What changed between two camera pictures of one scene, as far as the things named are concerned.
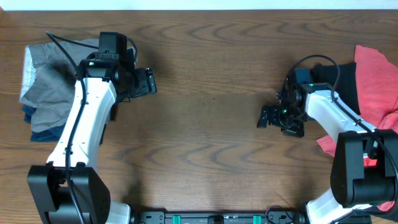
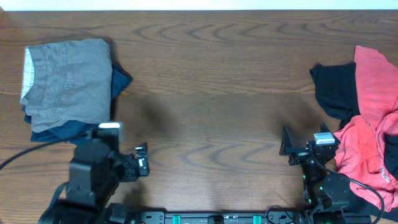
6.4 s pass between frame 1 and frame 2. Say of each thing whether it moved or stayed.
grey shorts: stayed
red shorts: stayed
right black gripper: moved
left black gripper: moved
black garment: stayed
